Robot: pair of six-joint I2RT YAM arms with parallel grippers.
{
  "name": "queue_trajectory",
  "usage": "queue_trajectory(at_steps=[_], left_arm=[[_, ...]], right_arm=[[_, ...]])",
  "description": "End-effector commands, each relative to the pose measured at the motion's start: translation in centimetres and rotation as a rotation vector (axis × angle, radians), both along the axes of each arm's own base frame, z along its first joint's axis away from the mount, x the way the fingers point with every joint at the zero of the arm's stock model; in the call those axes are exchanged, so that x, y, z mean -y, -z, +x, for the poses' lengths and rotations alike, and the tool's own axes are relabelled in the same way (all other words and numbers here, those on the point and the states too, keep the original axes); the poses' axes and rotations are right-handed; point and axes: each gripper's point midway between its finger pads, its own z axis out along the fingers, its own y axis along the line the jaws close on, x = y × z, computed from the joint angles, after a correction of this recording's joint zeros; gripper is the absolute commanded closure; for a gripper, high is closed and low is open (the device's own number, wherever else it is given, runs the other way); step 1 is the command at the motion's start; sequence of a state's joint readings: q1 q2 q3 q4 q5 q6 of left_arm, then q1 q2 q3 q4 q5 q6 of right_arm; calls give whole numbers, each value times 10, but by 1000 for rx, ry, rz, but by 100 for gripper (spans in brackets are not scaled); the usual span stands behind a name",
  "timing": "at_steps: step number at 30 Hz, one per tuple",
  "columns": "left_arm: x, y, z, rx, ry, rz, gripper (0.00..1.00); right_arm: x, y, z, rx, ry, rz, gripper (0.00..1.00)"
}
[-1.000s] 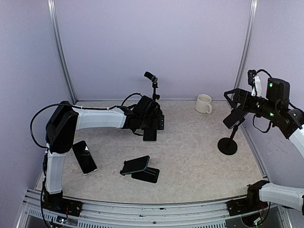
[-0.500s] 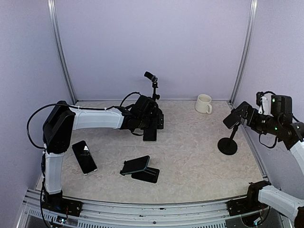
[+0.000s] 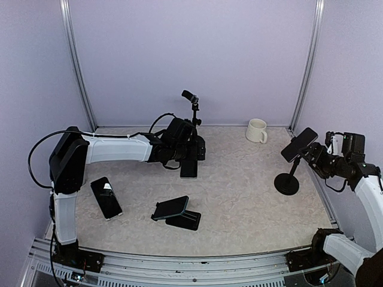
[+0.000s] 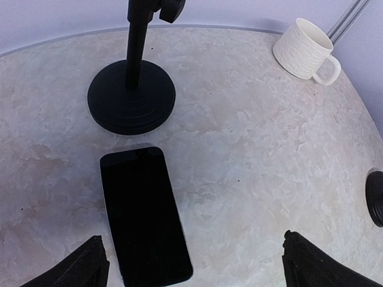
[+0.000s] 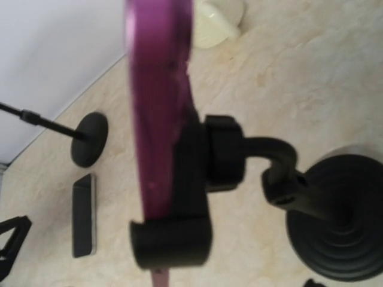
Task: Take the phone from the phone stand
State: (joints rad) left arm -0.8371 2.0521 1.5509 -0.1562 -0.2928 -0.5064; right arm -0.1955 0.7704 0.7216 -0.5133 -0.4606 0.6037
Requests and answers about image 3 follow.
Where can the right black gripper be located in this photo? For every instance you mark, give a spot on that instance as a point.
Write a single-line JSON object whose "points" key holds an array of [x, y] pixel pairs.
{"points": [[316, 147]]}

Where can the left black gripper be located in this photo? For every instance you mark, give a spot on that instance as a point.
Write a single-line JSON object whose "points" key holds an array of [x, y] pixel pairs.
{"points": [[202, 150]]}

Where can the purple edged black smartphone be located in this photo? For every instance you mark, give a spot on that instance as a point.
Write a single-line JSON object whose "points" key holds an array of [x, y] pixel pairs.
{"points": [[305, 138]]}

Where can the silver edged black smartphone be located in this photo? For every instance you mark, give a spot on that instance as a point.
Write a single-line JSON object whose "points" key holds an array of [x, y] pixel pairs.
{"points": [[188, 169]]}

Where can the black round-base phone stand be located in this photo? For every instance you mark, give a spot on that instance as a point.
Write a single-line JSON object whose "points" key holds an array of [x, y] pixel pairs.
{"points": [[194, 110]]}

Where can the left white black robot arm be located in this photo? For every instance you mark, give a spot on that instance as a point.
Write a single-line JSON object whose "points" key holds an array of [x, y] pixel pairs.
{"points": [[178, 142]]}

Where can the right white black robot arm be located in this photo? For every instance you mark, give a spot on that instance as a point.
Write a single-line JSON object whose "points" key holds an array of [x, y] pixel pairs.
{"points": [[365, 180]]}

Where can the black folding phone stand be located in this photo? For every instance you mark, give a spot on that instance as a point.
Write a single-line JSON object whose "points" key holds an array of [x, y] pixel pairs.
{"points": [[188, 220]]}

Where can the black smartphone on white stand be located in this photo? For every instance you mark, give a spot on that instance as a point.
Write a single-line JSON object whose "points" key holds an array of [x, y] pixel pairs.
{"points": [[106, 199]]}

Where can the white ceramic mug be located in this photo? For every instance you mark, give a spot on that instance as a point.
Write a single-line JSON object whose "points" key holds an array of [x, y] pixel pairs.
{"points": [[256, 131]]}

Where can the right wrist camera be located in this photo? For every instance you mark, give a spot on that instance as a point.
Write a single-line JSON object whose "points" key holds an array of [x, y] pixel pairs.
{"points": [[332, 140]]}

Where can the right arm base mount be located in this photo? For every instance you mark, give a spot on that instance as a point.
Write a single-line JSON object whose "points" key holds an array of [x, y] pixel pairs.
{"points": [[308, 257]]}

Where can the aluminium front rail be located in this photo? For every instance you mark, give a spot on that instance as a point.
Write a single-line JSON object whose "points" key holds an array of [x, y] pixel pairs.
{"points": [[119, 269]]}

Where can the right aluminium corner post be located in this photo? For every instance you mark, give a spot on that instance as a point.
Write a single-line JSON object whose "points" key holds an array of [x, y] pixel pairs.
{"points": [[310, 60]]}

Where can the aluminium corner post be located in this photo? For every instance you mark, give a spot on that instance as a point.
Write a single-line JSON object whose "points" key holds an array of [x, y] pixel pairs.
{"points": [[310, 60], [69, 30]]}

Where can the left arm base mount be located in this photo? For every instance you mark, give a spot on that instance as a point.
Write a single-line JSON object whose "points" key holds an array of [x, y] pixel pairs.
{"points": [[73, 256]]}

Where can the left aluminium corner post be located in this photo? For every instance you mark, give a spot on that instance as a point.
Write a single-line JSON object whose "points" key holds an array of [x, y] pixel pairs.
{"points": [[69, 30]]}

